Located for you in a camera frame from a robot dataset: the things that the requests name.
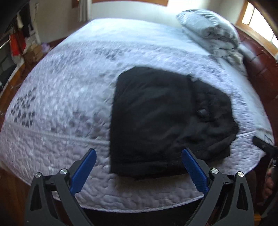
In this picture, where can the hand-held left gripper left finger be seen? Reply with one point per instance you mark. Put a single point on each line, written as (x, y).
(83, 171)

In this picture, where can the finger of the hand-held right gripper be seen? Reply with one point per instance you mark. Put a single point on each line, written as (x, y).
(263, 145)

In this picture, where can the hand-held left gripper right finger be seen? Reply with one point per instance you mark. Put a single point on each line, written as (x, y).
(194, 171)

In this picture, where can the black quilted pants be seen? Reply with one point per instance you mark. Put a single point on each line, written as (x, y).
(165, 126)

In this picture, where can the person's right hand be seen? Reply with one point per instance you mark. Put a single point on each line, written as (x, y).
(270, 180)

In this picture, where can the dark wooden headboard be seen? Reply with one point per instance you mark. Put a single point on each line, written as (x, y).
(262, 71)

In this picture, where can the bed with quilted lavender cover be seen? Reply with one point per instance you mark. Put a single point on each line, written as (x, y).
(65, 97)

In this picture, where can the grey folded duvet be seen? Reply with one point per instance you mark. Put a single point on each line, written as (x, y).
(223, 50)

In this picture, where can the large cardboard box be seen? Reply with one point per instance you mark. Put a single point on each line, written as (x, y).
(31, 57)

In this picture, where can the purple plastic bag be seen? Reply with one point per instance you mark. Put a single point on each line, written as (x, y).
(46, 46)

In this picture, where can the small cardboard box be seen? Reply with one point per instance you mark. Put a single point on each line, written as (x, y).
(37, 49)

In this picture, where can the grey pillow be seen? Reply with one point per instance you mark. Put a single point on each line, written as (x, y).
(206, 24)

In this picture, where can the red hanging garment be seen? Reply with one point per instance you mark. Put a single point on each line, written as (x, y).
(17, 44)

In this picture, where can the black hanging garment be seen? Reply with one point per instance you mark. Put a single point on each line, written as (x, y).
(27, 21)

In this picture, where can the beige patterned curtain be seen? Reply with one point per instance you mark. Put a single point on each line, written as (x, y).
(84, 9)

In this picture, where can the narrow wooden frame window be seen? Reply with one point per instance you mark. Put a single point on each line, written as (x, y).
(256, 24)

